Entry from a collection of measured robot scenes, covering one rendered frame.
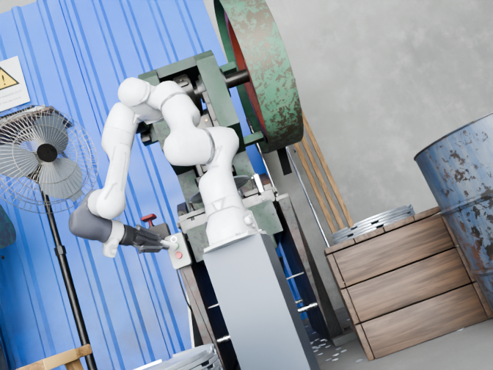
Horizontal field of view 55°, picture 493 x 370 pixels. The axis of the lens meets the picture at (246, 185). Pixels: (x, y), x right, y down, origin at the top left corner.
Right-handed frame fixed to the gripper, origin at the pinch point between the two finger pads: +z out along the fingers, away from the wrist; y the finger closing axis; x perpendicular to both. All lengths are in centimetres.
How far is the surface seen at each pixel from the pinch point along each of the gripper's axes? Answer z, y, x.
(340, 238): 30, -30, -51
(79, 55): 3, 242, 59
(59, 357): -39, -44, 9
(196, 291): 18.7, -9.6, 11.6
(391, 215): 35, -33, -68
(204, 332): 23.4, -23.5, 18.6
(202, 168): 22, 45, -9
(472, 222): 13, -63, -90
